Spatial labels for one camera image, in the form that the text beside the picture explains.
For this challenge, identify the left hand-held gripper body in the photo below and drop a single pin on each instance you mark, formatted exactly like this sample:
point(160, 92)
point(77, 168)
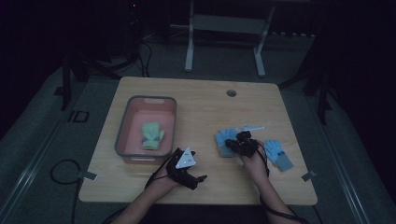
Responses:
point(183, 168)

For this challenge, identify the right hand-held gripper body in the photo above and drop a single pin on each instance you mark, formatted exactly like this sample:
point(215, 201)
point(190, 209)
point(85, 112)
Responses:
point(247, 146)

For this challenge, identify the blue glove with grey cuff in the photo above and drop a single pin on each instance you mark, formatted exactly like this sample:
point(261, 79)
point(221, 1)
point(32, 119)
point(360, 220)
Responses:
point(223, 141)
point(277, 154)

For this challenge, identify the green glove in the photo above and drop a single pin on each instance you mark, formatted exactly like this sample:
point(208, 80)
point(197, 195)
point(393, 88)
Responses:
point(152, 137)

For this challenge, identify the pink basin with grey rim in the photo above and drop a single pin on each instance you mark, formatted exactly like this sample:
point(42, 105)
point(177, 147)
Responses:
point(137, 124)

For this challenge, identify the person's right hand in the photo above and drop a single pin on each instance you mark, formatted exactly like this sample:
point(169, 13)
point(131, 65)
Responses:
point(255, 166)

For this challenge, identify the person's left hand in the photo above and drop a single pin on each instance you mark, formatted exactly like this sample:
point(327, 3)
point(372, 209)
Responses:
point(165, 183)

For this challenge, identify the grey table clip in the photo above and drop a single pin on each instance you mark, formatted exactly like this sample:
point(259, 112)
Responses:
point(309, 176)
point(88, 175)

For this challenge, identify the black tripod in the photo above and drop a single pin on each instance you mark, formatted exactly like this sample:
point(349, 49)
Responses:
point(320, 93)

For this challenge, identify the power strip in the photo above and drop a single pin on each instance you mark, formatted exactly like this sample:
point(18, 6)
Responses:
point(292, 34)

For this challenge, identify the white metal stand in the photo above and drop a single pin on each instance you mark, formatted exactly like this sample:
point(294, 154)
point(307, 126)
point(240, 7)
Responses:
point(227, 24)

